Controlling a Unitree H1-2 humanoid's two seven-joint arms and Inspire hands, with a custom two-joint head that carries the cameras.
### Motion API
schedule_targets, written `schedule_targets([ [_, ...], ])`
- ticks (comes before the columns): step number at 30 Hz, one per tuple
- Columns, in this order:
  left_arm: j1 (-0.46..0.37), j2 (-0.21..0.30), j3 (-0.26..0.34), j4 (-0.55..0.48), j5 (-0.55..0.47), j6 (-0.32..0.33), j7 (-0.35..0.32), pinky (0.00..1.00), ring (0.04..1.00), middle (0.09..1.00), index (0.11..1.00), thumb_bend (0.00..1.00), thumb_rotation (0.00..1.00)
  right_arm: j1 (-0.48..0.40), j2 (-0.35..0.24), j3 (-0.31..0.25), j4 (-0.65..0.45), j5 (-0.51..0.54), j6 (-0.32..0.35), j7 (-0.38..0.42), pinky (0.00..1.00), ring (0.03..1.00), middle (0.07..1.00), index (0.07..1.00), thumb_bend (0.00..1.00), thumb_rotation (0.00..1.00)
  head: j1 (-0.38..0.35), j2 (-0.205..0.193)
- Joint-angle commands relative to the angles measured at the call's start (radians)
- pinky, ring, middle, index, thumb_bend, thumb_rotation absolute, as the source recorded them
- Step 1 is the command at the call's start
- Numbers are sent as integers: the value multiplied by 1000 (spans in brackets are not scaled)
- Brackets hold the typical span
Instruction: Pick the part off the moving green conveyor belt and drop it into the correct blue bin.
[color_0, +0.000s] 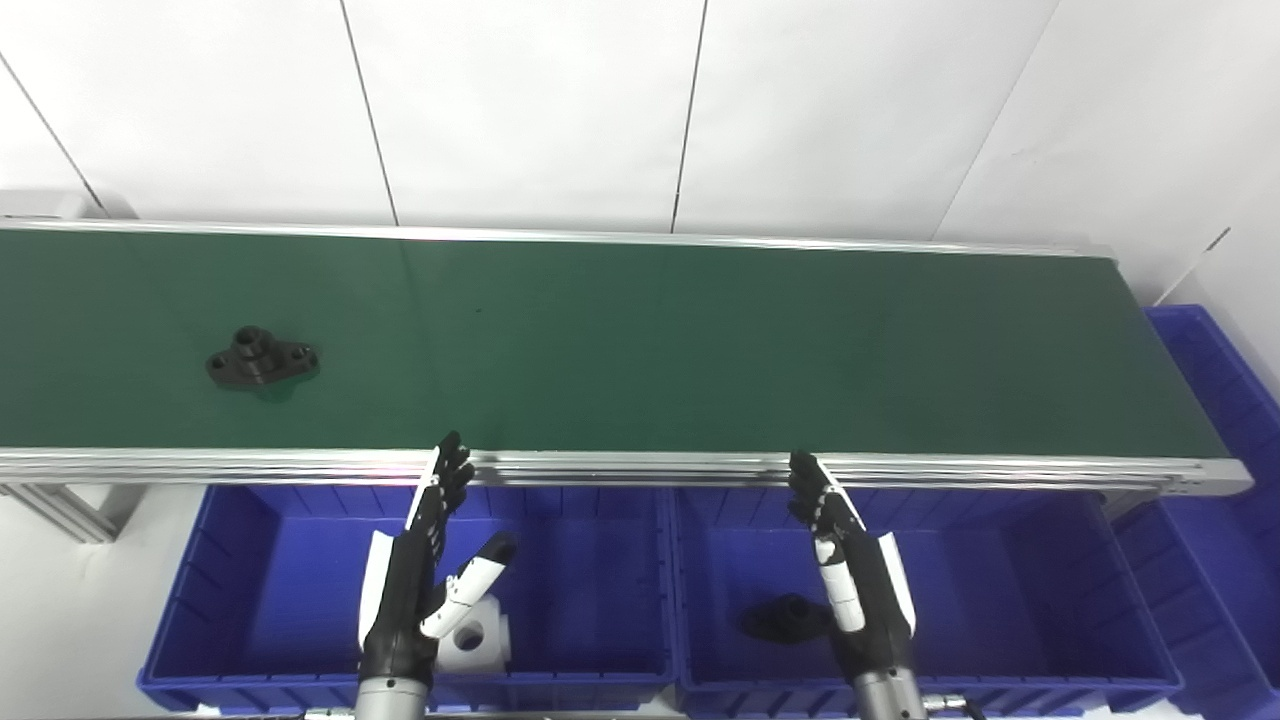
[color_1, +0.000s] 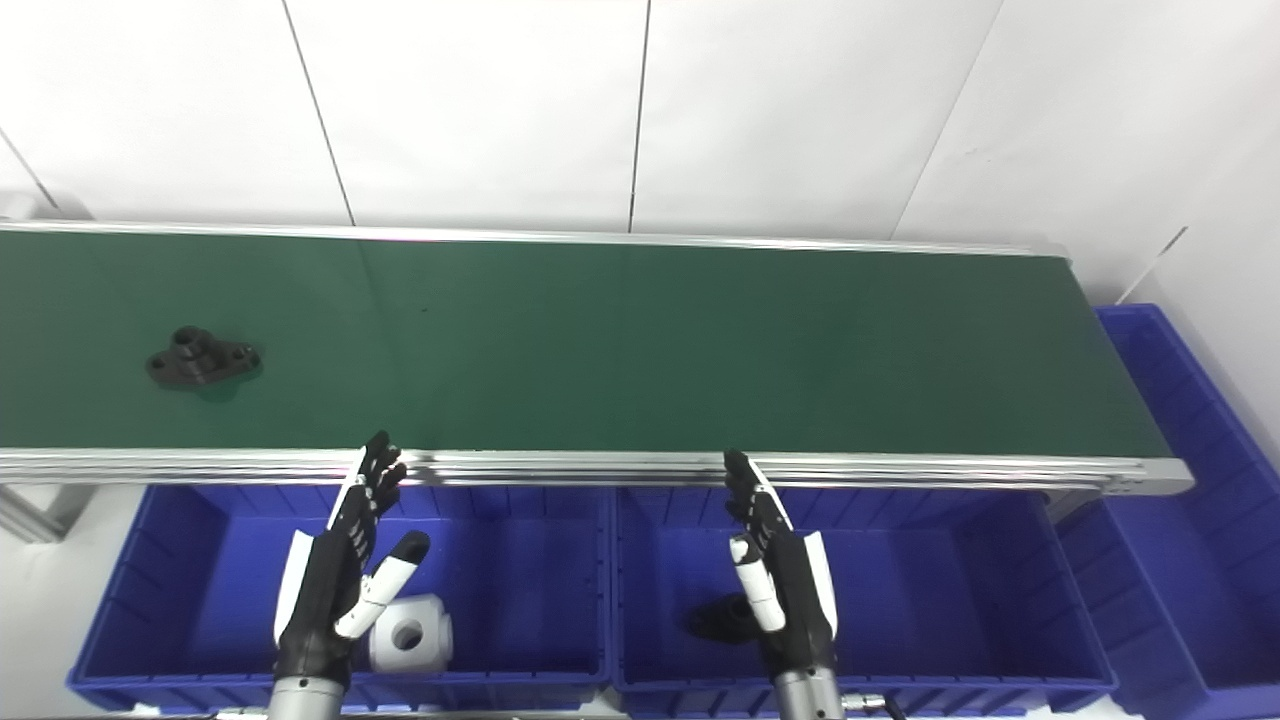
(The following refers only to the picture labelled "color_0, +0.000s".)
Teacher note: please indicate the aluminium conveyor support leg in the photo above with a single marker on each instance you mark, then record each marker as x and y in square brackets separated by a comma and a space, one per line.
[75, 510]

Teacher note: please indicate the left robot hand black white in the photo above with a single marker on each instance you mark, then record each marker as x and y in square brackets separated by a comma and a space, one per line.
[400, 600]

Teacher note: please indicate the black flange part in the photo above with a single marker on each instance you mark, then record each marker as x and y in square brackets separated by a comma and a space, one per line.
[262, 362]
[782, 620]

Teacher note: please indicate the green conveyor belt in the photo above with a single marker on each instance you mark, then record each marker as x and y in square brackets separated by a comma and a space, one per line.
[640, 340]

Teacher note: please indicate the blue plastic bin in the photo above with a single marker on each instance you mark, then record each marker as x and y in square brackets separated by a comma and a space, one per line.
[1010, 600]
[270, 590]
[1215, 560]

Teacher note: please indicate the white block part with hole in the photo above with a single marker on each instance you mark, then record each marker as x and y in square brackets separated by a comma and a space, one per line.
[480, 635]

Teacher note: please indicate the grey conveyor motor housing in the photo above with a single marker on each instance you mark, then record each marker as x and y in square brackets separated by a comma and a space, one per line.
[40, 203]

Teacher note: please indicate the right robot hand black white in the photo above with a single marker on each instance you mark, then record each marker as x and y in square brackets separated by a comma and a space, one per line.
[870, 600]

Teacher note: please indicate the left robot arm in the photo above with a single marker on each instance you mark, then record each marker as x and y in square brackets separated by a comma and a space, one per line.
[390, 702]

